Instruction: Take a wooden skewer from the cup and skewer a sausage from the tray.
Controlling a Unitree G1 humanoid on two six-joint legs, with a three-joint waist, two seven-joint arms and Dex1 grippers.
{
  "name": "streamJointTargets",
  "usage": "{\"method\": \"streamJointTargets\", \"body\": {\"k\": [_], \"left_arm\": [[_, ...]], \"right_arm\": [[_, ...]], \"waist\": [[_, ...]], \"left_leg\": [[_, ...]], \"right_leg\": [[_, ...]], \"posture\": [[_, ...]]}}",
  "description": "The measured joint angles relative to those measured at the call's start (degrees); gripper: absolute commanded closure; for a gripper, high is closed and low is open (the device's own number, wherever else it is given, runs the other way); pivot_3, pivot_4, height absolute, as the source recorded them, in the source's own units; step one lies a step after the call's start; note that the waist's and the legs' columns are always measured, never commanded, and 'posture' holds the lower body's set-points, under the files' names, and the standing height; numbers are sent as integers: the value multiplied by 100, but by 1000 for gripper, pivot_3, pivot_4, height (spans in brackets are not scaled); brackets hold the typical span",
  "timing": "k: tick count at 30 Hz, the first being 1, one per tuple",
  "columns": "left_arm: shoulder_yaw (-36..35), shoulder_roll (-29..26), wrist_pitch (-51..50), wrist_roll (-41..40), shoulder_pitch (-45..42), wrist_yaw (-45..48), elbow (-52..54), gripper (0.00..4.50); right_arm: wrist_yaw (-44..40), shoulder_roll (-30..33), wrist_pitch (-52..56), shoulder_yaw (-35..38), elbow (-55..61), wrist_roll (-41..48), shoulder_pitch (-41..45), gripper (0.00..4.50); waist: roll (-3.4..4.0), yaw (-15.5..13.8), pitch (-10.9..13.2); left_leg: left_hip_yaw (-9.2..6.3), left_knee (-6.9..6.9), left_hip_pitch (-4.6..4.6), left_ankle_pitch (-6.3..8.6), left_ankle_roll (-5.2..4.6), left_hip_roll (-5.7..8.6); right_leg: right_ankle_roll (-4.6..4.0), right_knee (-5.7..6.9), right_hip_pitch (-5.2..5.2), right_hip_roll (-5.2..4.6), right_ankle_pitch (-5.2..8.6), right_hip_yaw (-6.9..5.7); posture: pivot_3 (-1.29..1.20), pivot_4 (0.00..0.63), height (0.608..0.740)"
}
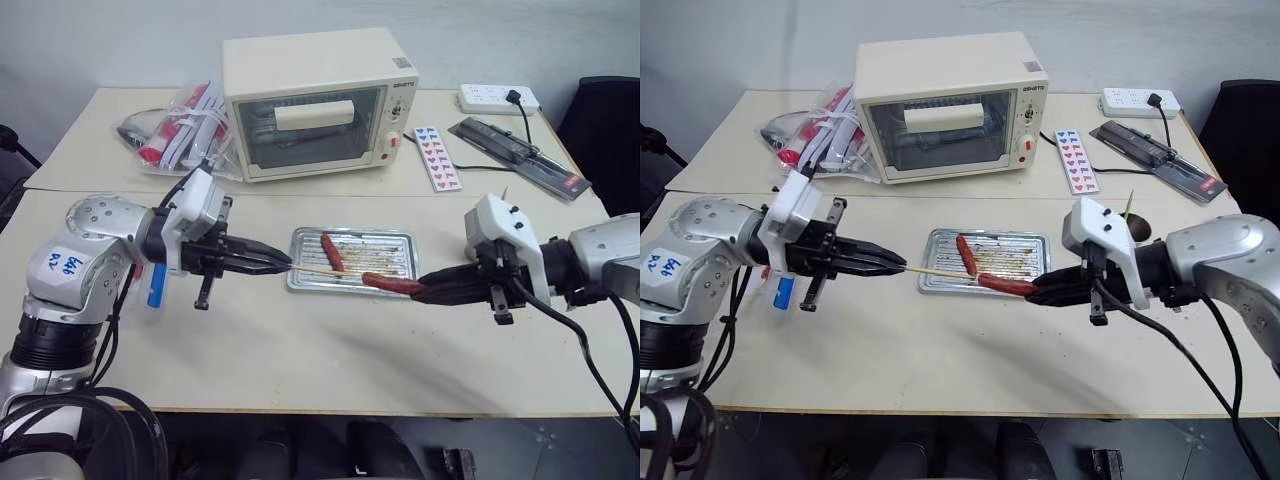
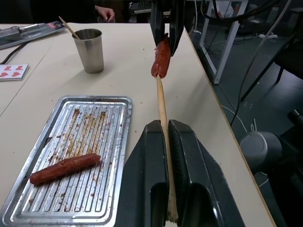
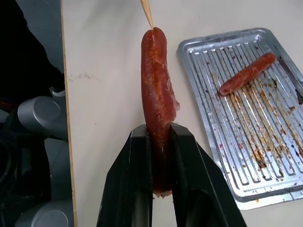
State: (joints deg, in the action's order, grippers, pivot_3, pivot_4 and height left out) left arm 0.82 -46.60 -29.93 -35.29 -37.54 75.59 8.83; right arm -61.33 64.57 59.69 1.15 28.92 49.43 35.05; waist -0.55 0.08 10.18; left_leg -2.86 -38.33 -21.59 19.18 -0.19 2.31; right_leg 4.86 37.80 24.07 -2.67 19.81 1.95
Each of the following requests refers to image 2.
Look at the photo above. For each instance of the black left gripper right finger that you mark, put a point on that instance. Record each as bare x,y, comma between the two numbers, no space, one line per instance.
198,170

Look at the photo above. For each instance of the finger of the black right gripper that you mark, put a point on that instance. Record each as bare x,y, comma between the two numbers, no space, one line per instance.
177,28
157,21

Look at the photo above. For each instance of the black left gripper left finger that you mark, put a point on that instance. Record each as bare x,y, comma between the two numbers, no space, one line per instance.
142,170

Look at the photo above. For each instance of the red sausage with torn skin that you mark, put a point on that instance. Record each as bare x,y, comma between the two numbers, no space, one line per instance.
162,59

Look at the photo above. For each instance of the wooden skewer with frayed end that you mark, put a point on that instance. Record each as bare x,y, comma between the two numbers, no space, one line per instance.
163,111

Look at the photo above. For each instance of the stainless steel cup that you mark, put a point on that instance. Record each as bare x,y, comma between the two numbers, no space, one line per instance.
91,52

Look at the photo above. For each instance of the ribbed metal baking tray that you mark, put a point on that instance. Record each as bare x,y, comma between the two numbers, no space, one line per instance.
78,132

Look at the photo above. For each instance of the smooth red sausage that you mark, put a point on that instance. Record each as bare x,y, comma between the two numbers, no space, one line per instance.
64,169

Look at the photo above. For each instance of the thin wooden skewer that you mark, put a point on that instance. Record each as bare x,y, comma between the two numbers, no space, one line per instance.
67,28

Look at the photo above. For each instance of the person's bare hand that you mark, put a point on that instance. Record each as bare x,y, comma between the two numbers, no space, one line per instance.
107,13

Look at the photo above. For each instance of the grey robot body joint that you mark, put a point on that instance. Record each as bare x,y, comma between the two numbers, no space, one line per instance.
260,151

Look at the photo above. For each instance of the white power strip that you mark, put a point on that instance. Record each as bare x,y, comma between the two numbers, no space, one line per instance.
268,36

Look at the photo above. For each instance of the black chair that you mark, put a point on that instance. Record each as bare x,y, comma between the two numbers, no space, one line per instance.
288,56

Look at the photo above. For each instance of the white card with red hearts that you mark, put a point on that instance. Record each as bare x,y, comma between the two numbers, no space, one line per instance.
13,71

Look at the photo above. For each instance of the white metal frame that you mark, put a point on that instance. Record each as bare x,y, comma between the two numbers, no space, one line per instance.
223,47

